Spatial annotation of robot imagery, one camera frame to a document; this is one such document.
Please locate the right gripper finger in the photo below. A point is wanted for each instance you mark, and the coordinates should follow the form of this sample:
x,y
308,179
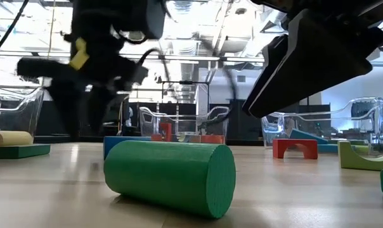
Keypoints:
x,y
305,73
275,54

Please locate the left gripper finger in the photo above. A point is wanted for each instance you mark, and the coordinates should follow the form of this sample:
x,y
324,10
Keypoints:
x,y
68,107
99,107

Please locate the blue cylinder block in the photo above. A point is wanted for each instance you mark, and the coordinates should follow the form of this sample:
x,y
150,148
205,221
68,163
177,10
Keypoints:
x,y
107,144

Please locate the long blue rectangular block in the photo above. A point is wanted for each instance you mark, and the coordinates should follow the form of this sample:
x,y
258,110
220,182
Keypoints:
x,y
305,136

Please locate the red cylinder block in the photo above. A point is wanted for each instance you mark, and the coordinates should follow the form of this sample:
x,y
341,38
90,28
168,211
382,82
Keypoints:
x,y
156,138

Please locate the yellow cylinder block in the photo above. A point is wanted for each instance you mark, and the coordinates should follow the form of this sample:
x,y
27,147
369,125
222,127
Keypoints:
x,y
7,139

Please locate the red rectangular block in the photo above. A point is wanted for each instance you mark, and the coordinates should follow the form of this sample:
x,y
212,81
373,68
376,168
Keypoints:
x,y
278,149
166,130

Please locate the light green rectangular block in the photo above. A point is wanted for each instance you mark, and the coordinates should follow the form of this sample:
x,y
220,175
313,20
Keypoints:
x,y
361,149

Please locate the green cylinder block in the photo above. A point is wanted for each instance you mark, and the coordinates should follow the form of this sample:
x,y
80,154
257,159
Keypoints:
x,y
166,177

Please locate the light green arch block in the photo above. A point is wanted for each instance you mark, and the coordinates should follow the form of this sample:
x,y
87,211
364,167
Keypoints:
x,y
350,161

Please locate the small natural wood block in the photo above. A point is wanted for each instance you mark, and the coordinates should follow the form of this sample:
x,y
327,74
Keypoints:
x,y
195,139

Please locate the black cabinet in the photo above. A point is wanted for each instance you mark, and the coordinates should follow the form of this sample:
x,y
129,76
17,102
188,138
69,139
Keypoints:
x,y
113,126

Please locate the black partition panel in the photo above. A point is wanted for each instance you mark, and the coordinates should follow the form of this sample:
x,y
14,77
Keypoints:
x,y
42,117

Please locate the clear plastic bin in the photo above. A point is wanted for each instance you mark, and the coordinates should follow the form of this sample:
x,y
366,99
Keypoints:
x,y
378,111
20,104
217,120

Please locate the ceiling light strip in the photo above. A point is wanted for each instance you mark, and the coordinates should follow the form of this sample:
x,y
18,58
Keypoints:
x,y
191,58

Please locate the long black partition wall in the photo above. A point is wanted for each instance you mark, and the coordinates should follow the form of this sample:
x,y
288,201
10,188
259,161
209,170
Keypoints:
x,y
242,126

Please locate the black gantry frame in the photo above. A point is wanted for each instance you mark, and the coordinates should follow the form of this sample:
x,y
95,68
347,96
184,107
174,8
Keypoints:
x,y
185,82

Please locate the black aluminium table frame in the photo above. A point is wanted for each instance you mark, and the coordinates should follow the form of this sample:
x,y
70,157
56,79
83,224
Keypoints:
x,y
245,142

